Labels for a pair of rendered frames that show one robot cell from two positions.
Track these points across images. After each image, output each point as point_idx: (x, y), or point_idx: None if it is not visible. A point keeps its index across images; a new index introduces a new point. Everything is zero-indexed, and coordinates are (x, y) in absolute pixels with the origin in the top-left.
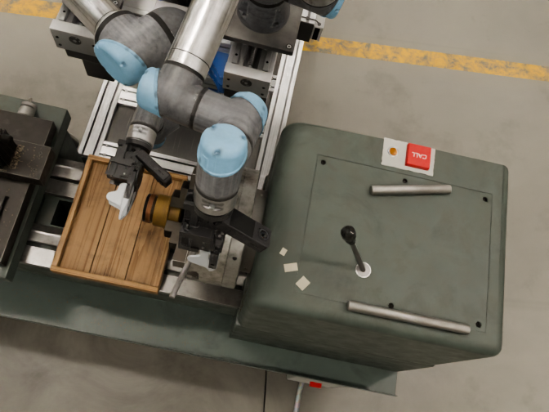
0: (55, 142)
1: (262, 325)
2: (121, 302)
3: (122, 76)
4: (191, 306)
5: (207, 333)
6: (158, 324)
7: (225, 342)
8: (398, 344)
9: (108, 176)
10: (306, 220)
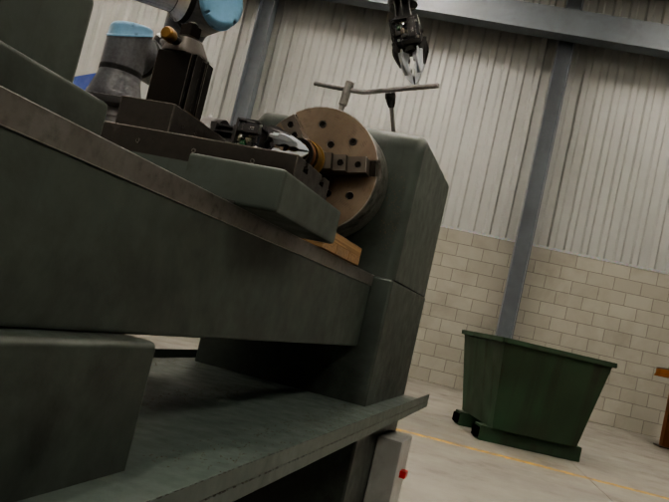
0: None
1: (407, 241)
2: (304, 413)
3: (237, 6)
4: (321, 402)
5: (359, 408)
6: (343, 414)
7: (371, 408)
8: (435, 207)
9: (259, 128)
10: None
